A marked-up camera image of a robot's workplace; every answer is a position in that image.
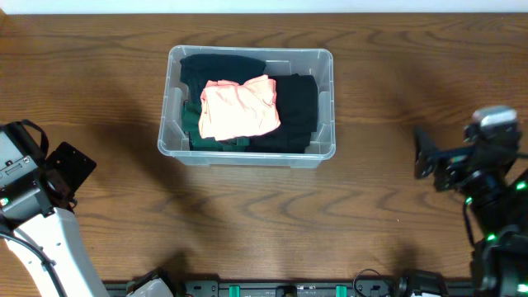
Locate green garment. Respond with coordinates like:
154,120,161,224
181,101,250,152

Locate black pants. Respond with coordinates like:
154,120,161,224
246,74,318,153

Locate dark teal garment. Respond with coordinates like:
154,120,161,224
180,54,266,103

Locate pink shirt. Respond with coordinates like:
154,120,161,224
198,75,281,141

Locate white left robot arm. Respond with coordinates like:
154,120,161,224
1,142,108,297

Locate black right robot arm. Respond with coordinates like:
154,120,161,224
413,125,527,296

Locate clear plastic storage bin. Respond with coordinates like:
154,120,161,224
158,45,337,168

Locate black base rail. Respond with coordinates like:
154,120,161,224
104,269,474,297

